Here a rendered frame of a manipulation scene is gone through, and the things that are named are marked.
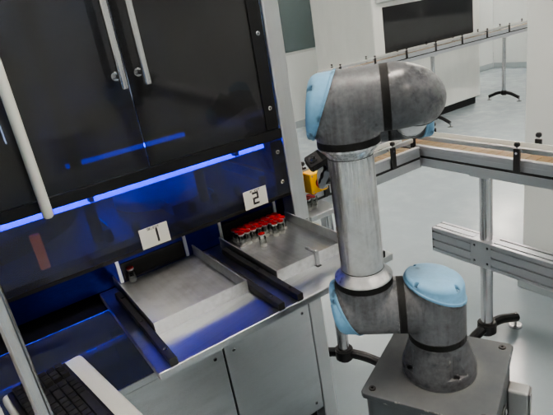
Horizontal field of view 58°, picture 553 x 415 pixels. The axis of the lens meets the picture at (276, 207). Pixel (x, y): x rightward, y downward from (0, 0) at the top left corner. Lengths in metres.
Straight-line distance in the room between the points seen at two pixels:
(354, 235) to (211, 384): 0.95
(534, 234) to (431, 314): 1.84
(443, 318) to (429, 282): 0.07
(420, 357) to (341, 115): 0.52
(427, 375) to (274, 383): 0.90
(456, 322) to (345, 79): 0.51
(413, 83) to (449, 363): 0.55
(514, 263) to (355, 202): 1.33
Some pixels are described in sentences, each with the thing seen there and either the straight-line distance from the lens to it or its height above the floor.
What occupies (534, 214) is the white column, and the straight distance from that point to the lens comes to 2.77.
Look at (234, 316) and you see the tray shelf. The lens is 1.24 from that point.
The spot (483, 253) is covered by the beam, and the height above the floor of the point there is 0.50.
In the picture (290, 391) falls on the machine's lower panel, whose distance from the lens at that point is 1.96.
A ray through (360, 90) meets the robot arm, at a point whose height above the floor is 1.40.
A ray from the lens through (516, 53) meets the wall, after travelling 10.37.
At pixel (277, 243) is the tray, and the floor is 0.88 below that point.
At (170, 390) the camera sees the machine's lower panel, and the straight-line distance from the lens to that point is 1.68.
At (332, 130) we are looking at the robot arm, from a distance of 0.86.
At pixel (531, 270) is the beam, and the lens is 2.16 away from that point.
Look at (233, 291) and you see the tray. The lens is 1.30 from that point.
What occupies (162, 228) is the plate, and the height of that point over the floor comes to 1.03.
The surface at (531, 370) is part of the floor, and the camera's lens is 2.44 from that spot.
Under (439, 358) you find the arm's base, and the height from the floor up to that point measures 0.86.
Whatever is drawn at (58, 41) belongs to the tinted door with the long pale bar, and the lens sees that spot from 1.34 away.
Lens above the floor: 1.53
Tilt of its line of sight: 21 degrees down
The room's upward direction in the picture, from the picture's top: 10 degrees counter-clockwise
